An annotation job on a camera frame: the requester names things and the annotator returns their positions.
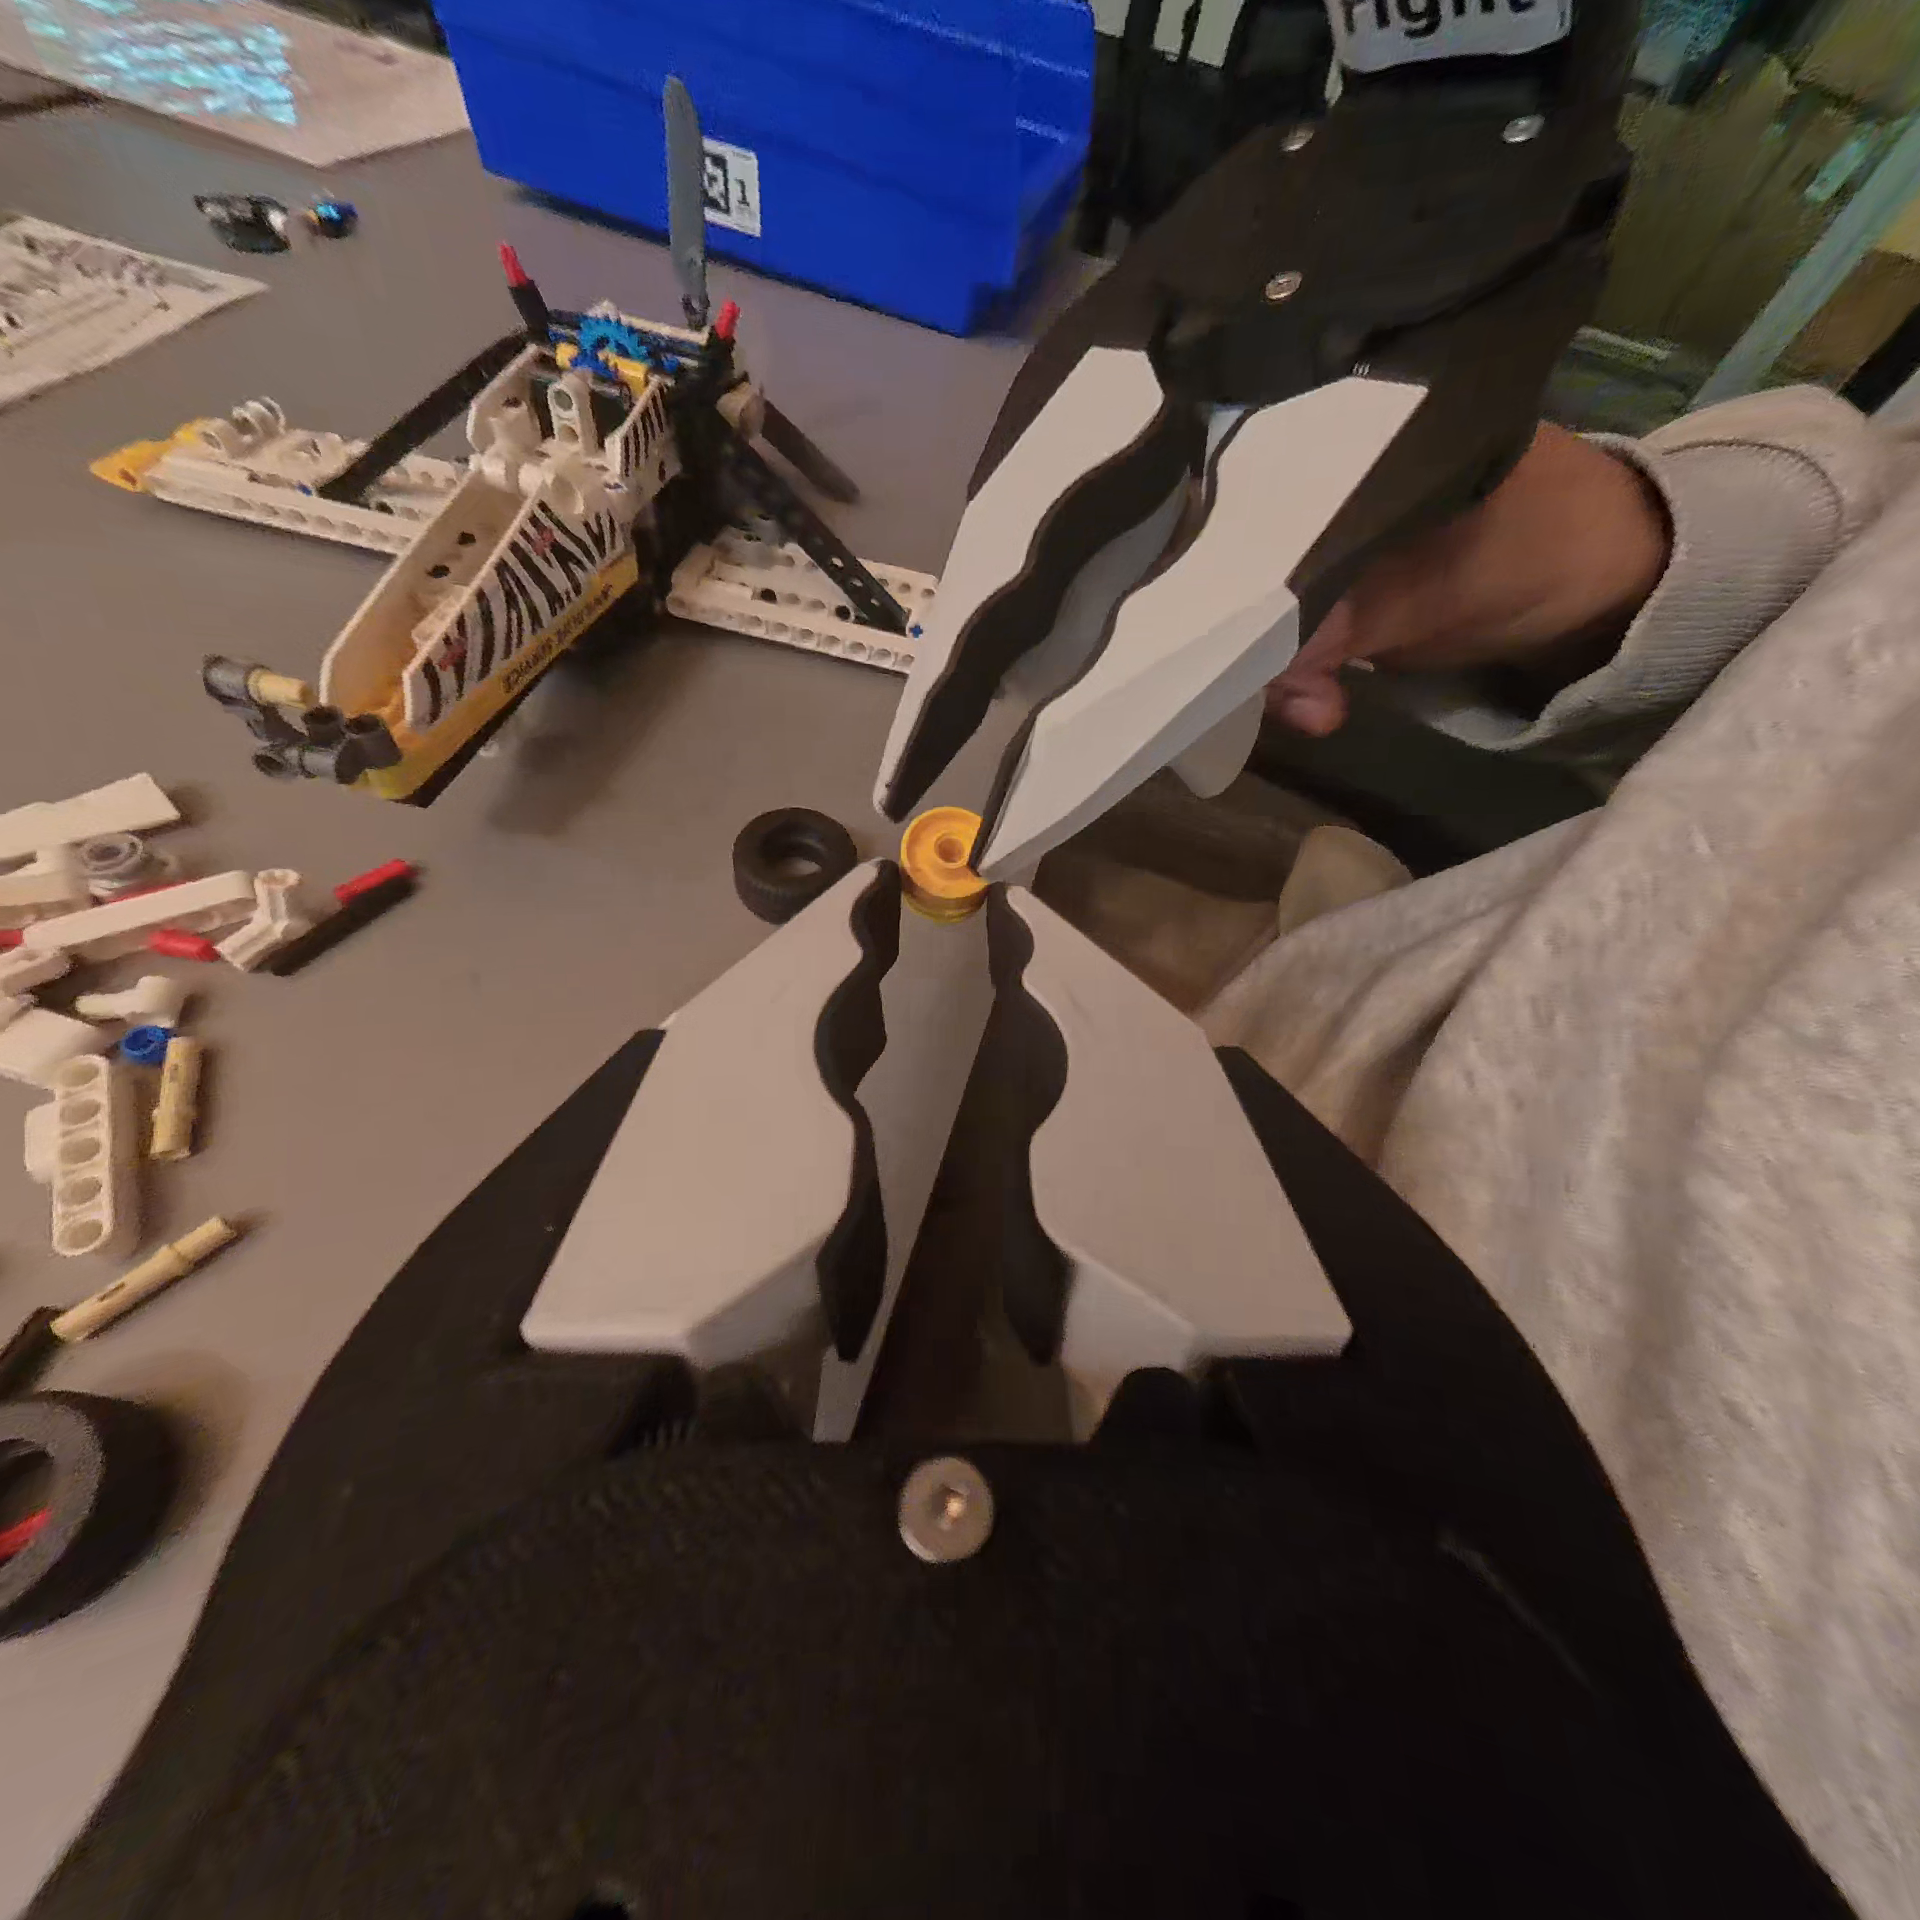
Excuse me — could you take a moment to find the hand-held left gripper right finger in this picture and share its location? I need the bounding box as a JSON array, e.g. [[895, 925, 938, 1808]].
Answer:
[[989, 885, 1356, 1395]]

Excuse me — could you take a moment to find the person's grey hoodie torso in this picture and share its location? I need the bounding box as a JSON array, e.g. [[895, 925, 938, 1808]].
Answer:
[[1200, 569, 1920, 1920]]

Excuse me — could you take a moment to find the person's right hand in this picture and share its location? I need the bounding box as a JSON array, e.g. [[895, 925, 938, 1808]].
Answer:
[[1263, 424, 1677, 737]]

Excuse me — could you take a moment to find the pile of loose lego pieces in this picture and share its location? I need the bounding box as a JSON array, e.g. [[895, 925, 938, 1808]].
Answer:
[[0, 772, 417, 1260]]

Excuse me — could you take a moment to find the tan lego pin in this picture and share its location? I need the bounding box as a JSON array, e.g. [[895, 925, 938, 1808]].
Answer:
[[47, 1216, 240, 1341]]

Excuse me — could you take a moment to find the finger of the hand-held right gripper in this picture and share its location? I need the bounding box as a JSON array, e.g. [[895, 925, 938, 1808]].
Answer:
[[970, 376, 1430, 885], [872, 346, 1202, 826]]

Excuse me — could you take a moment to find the blue plastic bin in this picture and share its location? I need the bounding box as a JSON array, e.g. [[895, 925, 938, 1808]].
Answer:
[[432, 0, 1097, 339]]

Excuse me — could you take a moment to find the zebra sticker sheet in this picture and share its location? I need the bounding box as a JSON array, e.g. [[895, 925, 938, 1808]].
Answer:
[[0, 210, 269, 410]]

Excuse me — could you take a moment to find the black lego tyre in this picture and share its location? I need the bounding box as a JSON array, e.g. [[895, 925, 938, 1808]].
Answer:
[[730, 807, 860, 923], [0, 1392, 168, 1641]]

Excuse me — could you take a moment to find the zebra striped lego aircraft model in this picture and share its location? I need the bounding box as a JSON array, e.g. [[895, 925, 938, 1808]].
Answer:
[[89, 75, 938, 805]]

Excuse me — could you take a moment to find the yellow lego wheel hub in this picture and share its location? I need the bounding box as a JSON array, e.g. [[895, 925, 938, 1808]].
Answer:
[[900, 807, 994, 923]]

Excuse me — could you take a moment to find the person's right forearm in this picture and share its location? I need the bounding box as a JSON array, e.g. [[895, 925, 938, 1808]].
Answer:
[[1633, 381, 1920, 706]]

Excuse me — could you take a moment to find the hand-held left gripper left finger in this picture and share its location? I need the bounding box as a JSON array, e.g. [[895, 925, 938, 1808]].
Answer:
[[519, 861, 902, 1373]]

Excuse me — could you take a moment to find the printed paper leaflet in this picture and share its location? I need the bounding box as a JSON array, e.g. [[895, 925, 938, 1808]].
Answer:
[[0, 0, 471, 167]]

